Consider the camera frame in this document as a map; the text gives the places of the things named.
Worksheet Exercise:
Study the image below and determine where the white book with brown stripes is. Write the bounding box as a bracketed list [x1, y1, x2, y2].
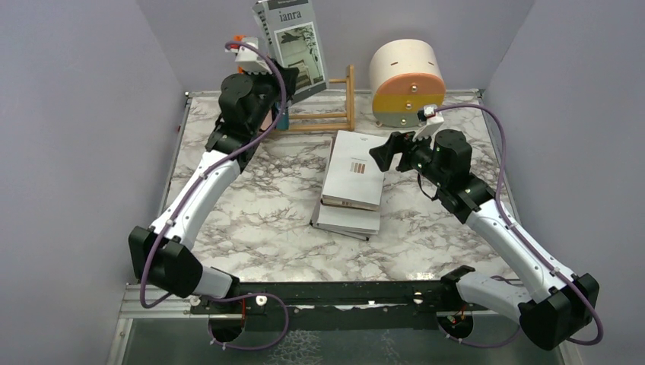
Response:
[321, 131, 386, 211]

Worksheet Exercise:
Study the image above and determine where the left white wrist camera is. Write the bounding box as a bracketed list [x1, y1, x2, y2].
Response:
[228, 36, 272, 75]

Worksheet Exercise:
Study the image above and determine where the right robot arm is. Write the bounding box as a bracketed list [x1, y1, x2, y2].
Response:
[369, 129, 599, 351]

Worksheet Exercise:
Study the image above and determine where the grey book with plant cover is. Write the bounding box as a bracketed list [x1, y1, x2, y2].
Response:
[253, 0, 329, 103]

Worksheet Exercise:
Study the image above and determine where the teal Humor book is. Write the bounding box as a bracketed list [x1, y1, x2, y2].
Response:
[272, 102, 290, 131]

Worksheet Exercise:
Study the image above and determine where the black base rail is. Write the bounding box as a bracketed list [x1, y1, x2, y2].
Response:
[189, 280, 484, 332]

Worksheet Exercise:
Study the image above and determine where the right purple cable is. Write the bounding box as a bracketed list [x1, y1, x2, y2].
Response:
[435, 103, 604, 348]

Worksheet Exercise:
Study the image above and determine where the wooden book rack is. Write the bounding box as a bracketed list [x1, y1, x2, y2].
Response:
[275, 65, 356, 133]

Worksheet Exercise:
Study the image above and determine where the round cream drawer cabinet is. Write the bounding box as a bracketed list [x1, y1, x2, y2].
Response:
[369, 39, 446, 128]

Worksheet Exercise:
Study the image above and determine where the bottom grey white book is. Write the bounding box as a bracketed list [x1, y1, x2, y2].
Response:
[310, 202, 381, 241]

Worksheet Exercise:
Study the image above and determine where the white rose Designer Fate book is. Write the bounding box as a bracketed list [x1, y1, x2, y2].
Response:
[259, 106, 277, 133]

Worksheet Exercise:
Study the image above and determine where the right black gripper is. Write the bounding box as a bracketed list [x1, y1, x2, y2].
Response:
[370, 125, 447, 188]

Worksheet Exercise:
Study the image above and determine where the orange Fashion Show book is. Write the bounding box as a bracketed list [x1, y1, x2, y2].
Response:
[234, 34, 246, 74]

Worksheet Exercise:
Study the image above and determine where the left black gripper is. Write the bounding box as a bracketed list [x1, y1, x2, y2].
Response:
[242, 59, 297, 133]

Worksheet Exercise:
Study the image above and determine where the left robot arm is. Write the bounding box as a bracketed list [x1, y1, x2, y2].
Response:
[128, 67, 299, 313]

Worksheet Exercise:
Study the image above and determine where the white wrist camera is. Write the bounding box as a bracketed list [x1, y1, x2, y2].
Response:
[228, 36, 272, 75]
[413, 104, 444, 141]

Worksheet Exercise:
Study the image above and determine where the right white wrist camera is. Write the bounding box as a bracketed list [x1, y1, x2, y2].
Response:
[413, 104, 444, 141]

